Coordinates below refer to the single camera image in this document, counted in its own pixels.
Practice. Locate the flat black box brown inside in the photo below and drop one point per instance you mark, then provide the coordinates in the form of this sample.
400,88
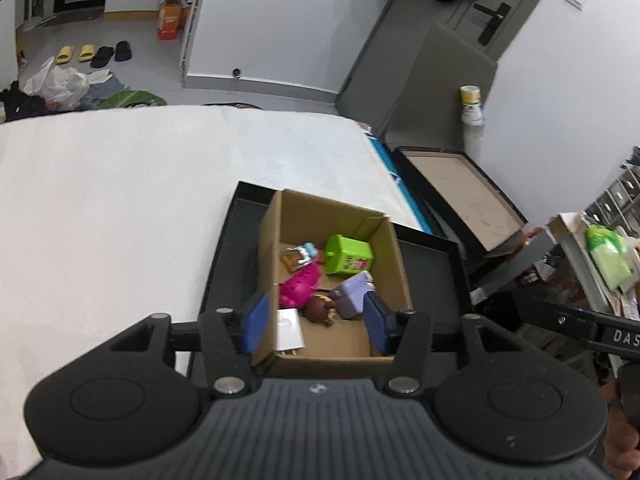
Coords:
465,195

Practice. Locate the person's right hand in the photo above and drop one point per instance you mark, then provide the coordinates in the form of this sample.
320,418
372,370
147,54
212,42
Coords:
620,440

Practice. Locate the brown-headed figurine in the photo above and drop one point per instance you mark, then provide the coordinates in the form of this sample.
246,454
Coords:
319,310

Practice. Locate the pink toy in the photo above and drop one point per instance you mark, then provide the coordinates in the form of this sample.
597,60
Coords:
299,285

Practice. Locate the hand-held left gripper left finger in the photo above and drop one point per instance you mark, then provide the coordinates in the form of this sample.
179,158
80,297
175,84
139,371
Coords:
256,322

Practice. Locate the yellow slipper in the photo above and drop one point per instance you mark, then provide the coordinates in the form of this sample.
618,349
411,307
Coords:
87,52
65,55

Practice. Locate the blue figure toy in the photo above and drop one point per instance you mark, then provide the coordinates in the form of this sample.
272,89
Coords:
300,256

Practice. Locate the white cube charger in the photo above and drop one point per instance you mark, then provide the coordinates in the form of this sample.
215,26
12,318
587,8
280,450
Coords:
352,296

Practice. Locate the black clothing pile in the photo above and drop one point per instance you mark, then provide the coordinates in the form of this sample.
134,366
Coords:
20,102

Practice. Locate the grey leaning board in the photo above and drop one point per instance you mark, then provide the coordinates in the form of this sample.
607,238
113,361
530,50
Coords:
440,90

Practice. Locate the white plastic bag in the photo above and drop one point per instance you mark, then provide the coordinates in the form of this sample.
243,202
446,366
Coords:
55,85

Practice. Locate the drawer organizer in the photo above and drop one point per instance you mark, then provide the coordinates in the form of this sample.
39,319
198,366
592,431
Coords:
612,200

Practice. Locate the grey desk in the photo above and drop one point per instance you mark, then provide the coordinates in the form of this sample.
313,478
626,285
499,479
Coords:
575,255

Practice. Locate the black slipper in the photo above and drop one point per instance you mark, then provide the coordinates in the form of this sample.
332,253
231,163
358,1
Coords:
102,56
123,51

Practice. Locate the green tissue pack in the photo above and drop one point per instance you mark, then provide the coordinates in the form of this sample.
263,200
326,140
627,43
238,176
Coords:
607,257

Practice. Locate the white power adapter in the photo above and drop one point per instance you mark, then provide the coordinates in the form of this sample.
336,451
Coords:
290,330

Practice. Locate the bottle with yellow cap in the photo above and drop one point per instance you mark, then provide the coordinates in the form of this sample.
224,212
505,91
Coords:
472,115

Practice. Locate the white narrow rack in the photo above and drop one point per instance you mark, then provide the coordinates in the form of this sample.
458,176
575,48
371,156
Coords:
192,15

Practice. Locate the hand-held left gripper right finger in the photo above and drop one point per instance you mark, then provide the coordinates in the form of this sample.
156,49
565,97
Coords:
377,322

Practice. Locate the green cloth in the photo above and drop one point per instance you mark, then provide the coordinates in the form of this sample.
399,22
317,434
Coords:
132,99

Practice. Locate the black tray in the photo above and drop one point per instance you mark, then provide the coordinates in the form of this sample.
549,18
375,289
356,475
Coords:
435,280

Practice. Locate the green toy box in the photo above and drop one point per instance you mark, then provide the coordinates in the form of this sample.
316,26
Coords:
349,255

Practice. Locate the grey door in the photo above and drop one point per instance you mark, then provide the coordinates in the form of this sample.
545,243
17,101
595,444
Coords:
385,50

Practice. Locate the orange cardboard box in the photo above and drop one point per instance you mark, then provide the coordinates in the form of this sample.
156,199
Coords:
171,19

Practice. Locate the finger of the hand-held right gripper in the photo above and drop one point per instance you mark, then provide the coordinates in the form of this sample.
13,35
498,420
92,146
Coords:
562,319

